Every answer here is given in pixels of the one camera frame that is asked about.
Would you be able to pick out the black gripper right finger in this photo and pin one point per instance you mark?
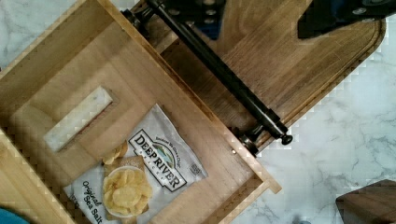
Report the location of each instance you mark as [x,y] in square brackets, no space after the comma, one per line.
[324,16]

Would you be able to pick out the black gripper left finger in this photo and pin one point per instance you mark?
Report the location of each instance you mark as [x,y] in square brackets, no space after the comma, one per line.
[205,15]

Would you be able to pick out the black drawer handle bar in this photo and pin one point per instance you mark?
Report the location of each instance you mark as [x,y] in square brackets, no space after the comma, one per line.
[268,120]

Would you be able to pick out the light wooden drawer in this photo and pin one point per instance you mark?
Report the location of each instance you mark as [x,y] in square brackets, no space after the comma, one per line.
[92,45]

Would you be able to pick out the dark wooden cutting board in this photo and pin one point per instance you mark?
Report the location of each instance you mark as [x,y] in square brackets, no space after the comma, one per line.
[258,41]

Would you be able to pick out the Deep River chips bag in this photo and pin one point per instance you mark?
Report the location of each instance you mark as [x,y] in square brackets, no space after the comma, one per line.
[139,177]

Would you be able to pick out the dark brown wooden box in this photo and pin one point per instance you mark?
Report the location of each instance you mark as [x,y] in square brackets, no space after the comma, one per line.
[373,204]

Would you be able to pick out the blue round plate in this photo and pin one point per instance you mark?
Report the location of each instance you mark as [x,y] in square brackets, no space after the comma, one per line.
[7,217]

